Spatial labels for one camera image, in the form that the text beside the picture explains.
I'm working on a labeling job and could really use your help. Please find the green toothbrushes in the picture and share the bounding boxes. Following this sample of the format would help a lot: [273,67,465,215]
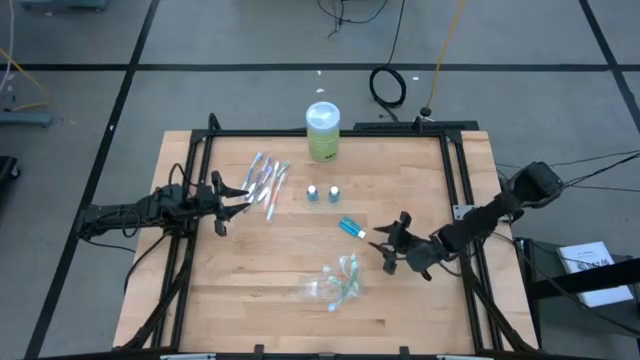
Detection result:
[348,253,361,297]

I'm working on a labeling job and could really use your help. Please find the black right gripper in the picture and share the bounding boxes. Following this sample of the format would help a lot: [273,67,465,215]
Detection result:
[368,210,450,281]

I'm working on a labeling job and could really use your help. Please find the purple white toothbrush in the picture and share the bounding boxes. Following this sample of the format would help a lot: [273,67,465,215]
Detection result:
[255,159,281,204]
[248,156,274,201]

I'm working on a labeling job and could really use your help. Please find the orange white toothbrush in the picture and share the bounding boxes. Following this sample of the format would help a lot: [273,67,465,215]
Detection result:
[266,172,289,224]

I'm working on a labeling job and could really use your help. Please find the white printed booklet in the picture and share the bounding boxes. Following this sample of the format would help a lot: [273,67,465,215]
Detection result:
[556,241,635,309]

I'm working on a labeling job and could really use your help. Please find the black floor equipment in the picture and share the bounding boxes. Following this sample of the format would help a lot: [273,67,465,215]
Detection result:
[0,155,21,196]

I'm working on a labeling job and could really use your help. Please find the blue white toothbrush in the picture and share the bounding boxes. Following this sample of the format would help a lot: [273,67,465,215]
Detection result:
[326,292,352,313]
[241,151,265,192]

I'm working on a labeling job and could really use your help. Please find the black coiled floor cable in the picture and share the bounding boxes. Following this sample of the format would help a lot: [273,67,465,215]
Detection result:
[368,0,408,110]

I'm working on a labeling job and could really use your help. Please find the green orange toothbrush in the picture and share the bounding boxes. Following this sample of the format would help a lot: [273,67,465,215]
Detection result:
[263,159,291,214]

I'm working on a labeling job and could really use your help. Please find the yellow cord with black weight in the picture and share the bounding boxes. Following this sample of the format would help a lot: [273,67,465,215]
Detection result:
[419,0,469,118]

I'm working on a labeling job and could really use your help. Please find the black aluminium table frame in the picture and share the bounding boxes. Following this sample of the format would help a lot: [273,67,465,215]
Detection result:
[113,112,540,360]

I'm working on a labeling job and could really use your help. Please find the clear acrylic organizer box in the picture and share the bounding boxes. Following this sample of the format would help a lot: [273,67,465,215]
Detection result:
[298,253,364,302]

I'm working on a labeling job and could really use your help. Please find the green disinfecting wipes canister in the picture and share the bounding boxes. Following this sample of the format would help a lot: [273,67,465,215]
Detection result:
[305,100,342,163]

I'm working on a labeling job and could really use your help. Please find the black power strip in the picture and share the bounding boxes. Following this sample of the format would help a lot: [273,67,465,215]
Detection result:
[353,119,480,133]

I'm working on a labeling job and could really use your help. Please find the black side stand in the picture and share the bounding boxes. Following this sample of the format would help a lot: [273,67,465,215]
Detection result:
[514,237,640,341]

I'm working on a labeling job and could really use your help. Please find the grey metal floor base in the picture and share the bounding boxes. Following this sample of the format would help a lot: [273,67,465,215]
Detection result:
[19,0,109,12]
[0,110,54,129]

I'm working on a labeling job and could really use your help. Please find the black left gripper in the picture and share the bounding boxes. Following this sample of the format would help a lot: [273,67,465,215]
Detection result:
[192,169,251,238]

